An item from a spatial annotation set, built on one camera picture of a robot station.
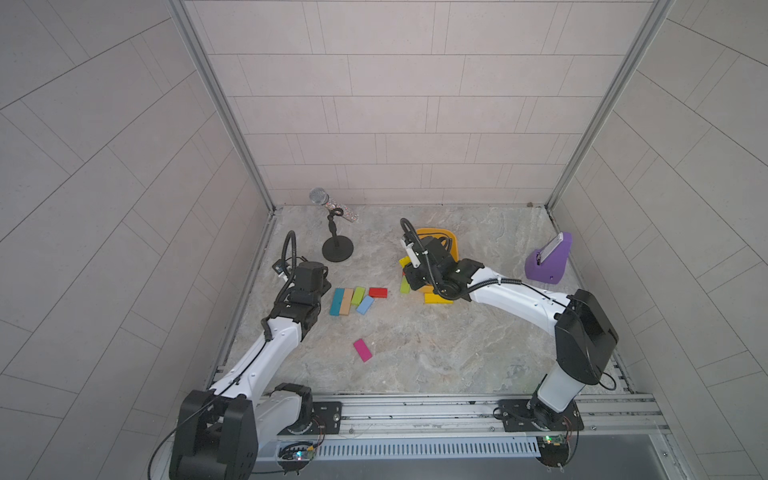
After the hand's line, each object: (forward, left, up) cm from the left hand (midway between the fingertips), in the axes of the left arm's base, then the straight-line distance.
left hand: (320, 272), depth 86 cm
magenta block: (-19, -13, -10) cm, 25 cm away
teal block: (-5, -4, -9) cm, 11 cm away
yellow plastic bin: (0, -33, +19) cm, 38 cm away
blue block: (-6, -13, -9) cm, 17 cm away
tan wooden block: (-5, -7, -8) cm, 12 cm away
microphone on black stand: (+15, -1, -8) cm, 17 cm away
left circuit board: (-42, 0, -8) cm, 43 cm away
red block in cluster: (-1, -17, -9) cm, 19 cm away
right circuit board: (-41, -60, -12) cm, 74 cm away
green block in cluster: (-3, -11, -9) cm, 14 cm away
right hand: (+1, -25, +2) cm, 25 cm away
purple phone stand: (+4, -68, 0) cm, 69 cm away
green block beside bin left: (-9, -24, +8) cm, 27 cm away
